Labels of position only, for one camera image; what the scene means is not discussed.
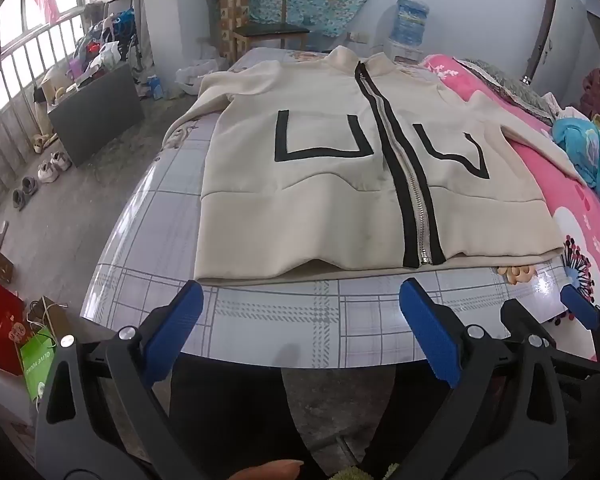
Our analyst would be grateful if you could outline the plaid floral plastic table cover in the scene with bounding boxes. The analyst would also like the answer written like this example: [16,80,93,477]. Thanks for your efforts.
[79,47,600,366]

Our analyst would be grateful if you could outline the green paper bag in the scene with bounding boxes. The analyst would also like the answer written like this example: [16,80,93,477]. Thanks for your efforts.
[19,327,56,403]

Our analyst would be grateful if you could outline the dark door edge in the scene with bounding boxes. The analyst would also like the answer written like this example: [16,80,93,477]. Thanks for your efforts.
[524,0,561,86]

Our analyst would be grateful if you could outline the person's black pants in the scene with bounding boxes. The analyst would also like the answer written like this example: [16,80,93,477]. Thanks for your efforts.
[169,355,461,480]

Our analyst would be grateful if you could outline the pink floral blanket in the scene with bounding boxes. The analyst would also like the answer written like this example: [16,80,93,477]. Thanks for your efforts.
[420,54,600,361]

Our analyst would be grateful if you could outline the dark grey cabinet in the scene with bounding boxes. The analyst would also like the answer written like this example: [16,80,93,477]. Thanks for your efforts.
[47,62,146,168]

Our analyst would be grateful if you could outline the brown patterned stand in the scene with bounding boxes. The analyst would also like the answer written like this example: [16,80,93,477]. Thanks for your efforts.
[202,0,251,61]

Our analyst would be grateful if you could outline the white plastic bag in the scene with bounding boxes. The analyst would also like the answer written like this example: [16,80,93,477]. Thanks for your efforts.
[175,59,220,96]

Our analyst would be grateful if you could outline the grey lace blanket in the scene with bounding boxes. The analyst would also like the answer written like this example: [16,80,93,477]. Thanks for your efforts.
[455,57,556,126]

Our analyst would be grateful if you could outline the beige zip jacket black trim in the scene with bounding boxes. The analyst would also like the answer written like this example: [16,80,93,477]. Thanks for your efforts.
[161,46,588,288]

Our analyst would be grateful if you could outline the person's left hand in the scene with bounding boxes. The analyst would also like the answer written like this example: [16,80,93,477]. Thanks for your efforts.
[229,459,306,480]

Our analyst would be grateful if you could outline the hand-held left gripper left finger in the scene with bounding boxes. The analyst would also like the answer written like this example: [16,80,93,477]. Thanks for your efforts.
[34,280,205,480]

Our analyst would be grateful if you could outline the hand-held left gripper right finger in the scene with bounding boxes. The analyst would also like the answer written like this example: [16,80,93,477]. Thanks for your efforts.
[399,278,568,480]

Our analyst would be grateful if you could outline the pile of mixed clothes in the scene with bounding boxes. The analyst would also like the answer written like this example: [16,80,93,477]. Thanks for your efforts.
[67,7,141,86]

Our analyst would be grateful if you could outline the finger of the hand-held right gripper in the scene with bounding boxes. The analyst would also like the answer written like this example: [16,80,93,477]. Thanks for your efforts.
[560,285,600,363]
[500,299,600,381]

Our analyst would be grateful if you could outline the metal window railing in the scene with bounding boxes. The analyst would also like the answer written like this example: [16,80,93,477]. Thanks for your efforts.
[0,10,96,226]

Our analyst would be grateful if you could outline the blue water jug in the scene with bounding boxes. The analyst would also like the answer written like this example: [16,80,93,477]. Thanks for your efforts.
[391,0,430,47]

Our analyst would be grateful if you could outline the brown paper bag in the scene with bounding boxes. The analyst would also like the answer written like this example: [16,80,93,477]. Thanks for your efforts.
[27,296,68,341]

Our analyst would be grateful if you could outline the blue printed quilt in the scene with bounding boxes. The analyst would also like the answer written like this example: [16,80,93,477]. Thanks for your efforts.
[551,117,600,233]

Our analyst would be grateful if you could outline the red gift bag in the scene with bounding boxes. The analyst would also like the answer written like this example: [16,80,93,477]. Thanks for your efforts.
[0,277,26,376]

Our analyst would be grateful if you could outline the white water dispenser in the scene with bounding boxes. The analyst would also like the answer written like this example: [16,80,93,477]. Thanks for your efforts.
[382,40,423,63]

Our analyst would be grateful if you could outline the wooden armchair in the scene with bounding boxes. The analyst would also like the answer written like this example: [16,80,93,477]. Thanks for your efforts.
[227,0,311,63]

